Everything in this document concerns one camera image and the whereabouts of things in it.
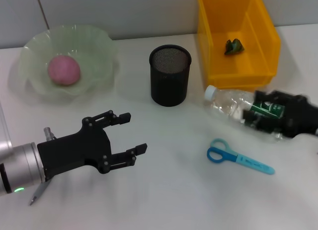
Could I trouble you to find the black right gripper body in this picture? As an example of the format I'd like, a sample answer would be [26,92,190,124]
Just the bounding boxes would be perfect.
[280,94,318,139]

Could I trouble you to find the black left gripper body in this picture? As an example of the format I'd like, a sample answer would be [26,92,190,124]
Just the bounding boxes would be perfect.
[37,117,112,182]

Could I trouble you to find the clear water bottle green label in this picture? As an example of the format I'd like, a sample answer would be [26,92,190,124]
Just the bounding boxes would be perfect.
[204,85,299,144]

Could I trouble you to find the green plastic wrapper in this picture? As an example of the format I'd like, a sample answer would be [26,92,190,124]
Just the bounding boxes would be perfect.
[223,38,245,56]

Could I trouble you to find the pink peach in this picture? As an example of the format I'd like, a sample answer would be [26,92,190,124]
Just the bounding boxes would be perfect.
[47,55,81,86]

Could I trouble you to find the blue scissors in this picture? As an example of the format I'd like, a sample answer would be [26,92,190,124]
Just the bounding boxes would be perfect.
[206,138,276,175]

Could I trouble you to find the silver ballpoint pen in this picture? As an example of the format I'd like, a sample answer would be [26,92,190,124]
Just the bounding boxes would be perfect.
[28,179,53,206]

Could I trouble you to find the translucent green fruit plate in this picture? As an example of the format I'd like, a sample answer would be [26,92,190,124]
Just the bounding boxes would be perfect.
[18,25,119,96]

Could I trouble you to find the black mesh pen cup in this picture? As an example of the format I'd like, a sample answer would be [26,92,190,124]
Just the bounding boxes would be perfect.
[149,44,192,107]

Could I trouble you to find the yellow plastic storage bin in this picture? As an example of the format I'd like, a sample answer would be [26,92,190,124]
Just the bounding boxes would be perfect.
[196,0,281,91]

